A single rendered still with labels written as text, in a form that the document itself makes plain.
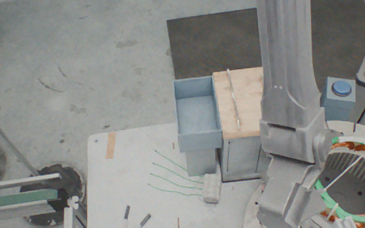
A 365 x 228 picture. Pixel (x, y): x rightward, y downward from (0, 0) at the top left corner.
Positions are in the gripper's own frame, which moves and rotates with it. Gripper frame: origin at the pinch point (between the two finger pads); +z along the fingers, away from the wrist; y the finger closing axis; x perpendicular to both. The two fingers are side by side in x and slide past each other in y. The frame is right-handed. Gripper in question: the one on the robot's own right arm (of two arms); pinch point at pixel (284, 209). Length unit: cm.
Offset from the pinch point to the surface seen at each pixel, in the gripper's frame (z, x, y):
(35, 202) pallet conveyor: 41, -51, -46
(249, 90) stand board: 10.3, 13.0, -32.6
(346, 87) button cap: 12.3, 35.7, -23.2
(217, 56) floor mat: 115, 56, -129
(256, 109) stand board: 10.3, 11.5, -26.7
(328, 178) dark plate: 14.8, 17.8, -5.4
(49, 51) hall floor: 117, -35, -185
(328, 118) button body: 22.1, 32.0, -21.8
